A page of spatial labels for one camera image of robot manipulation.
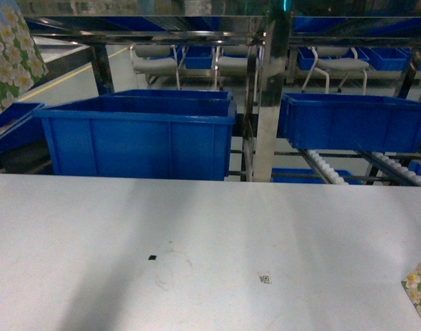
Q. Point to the flower gift bag light blue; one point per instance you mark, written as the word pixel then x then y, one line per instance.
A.
pixel 21 64

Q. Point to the big blue crate by table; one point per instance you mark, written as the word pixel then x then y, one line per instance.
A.
pixel 154 134

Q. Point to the blue crate on right rollers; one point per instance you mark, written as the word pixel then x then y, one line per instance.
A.
pixel 350 122

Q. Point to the grey chair left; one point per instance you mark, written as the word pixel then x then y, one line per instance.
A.
pixel 155 61

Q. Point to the grey chair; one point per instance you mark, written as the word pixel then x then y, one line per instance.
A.
pixel 155 61
pixel 328 59

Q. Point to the grey chair right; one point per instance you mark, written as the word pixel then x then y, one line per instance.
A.
pixel 328 59

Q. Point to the blue crate far left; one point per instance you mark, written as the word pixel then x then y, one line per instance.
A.
pixel 18 127

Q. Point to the steel rack upright post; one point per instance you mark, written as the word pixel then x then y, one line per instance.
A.
pixel 276 43

